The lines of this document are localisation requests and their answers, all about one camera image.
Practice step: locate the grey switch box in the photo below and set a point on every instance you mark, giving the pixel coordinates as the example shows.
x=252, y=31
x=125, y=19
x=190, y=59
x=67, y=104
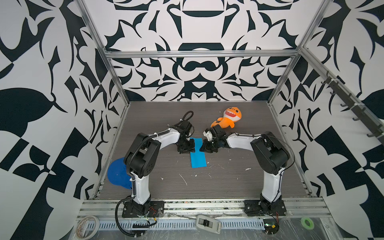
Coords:
x=208, y=224

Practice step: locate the orange shark plush toy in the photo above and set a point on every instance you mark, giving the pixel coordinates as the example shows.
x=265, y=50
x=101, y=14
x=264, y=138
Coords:
x=230, y=117

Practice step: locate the blue round cloth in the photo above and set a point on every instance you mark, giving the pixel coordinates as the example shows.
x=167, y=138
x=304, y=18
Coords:
x=117, y=174

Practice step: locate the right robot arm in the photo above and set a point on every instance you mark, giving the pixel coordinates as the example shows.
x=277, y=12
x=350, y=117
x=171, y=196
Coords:
x=271, y=152

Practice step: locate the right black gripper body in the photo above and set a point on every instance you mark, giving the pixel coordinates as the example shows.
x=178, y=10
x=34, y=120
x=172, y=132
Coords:
x=211, y=146

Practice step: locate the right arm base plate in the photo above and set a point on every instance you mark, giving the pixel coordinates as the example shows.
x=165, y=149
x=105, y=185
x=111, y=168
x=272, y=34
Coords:
x=263, y=207

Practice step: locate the blue square paper sheet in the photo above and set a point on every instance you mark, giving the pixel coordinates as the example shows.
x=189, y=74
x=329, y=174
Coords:
x=198, y=159

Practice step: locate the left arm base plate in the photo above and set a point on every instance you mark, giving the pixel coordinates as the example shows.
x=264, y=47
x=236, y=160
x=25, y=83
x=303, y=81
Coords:
x=149, y=209

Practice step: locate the white slotted cable duct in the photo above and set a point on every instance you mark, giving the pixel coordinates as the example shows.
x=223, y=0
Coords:
x=186, y=224

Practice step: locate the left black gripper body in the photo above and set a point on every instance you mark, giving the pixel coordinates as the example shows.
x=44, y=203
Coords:
x=187, y=146

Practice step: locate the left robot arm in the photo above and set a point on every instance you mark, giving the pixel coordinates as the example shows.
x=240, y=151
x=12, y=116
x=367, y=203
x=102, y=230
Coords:
x=141, y=157

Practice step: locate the green tape roll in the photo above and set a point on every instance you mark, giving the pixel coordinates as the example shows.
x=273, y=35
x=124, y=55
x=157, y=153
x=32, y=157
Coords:
x=307, y=223

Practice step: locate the small black electronics board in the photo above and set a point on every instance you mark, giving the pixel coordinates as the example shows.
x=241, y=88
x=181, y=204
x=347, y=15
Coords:
x=271, y=227

